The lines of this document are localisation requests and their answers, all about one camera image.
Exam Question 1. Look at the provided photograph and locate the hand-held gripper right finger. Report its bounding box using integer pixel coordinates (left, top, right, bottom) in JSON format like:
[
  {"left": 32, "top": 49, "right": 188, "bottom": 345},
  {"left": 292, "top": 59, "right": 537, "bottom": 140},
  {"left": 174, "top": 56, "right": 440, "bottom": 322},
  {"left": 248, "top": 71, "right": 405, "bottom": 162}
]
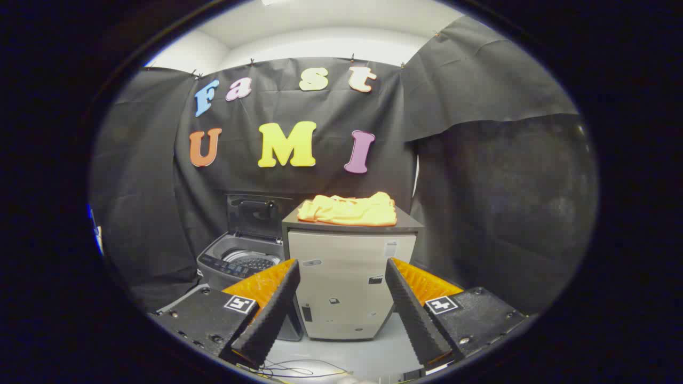
[{"left": 385, "top": 258, "right": 534, "bottom": 372}]

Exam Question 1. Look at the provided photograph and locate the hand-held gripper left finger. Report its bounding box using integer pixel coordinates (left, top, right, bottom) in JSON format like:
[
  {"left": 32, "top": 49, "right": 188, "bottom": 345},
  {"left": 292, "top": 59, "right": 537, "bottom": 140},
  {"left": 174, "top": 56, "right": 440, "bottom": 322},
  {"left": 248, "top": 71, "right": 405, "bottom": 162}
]
[{"left": 152, "top": 259, "right": 301, "bottom": 370}]

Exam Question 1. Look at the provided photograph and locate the grey washing machine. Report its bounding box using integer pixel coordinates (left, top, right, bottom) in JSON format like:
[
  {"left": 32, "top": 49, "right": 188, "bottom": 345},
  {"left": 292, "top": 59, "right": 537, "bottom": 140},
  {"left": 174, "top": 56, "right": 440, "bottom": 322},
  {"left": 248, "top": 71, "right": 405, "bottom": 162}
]
[{"left": 196, "top": 232, "right": 305, "bottom": 342}]

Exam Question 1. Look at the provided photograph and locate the orange polo shirt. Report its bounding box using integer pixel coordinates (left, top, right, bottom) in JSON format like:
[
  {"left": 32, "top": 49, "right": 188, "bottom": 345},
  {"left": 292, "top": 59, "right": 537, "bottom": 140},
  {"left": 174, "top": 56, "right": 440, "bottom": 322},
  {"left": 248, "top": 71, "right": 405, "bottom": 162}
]
[{"left": 297, "top": 191, "right": 398, "bottom": 227}]

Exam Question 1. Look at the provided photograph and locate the beige cabinet with dark top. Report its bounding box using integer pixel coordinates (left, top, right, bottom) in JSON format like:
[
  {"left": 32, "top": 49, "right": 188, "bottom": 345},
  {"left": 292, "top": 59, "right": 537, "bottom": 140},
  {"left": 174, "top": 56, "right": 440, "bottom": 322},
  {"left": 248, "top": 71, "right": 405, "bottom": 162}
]
[{"left": 281, "top": 200, "right": 425, "bottom": 342}]

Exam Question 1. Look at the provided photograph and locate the white and blue device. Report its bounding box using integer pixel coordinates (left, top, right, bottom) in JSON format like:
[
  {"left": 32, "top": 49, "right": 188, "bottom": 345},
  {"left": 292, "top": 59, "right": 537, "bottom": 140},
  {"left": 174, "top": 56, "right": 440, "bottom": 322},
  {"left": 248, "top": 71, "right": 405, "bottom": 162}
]
[{"left": 88, "top": 205, "right": 105, "bottom": 255}]

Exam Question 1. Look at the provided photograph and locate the thin black cable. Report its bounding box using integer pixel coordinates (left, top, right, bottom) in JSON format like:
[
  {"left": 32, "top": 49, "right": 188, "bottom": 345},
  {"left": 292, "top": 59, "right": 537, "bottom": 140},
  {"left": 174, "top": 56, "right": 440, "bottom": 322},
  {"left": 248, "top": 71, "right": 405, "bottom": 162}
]
[{"left": 235, "top": 358, "right": 353, "bottom": 380}]

